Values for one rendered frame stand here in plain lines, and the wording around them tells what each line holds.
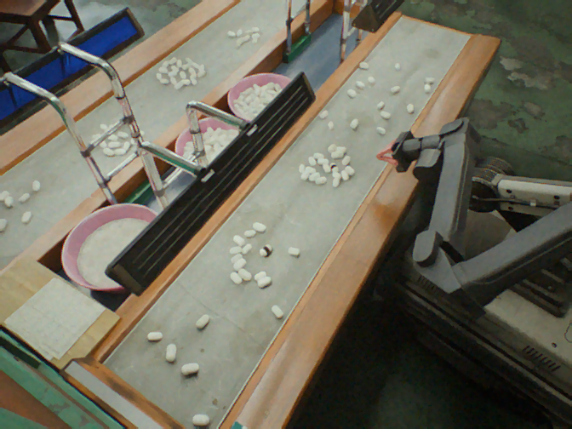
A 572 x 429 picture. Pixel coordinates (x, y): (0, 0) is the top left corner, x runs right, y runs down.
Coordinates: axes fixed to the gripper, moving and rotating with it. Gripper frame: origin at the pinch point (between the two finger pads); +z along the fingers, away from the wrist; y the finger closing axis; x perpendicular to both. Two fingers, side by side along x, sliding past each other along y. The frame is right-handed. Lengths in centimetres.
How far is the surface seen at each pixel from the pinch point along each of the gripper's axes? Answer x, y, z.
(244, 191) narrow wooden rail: -12.1, 24.4, 29.0
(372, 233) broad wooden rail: 12.2, 18.3, -0.2
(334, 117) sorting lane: -5.7, -21.4, 26.5
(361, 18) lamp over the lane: -29.8, -26.8, 3.5
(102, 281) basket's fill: -20, 66, 43
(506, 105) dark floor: 86, -164, 37
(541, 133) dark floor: 101, -150, 18
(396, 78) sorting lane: 1, -52, 20
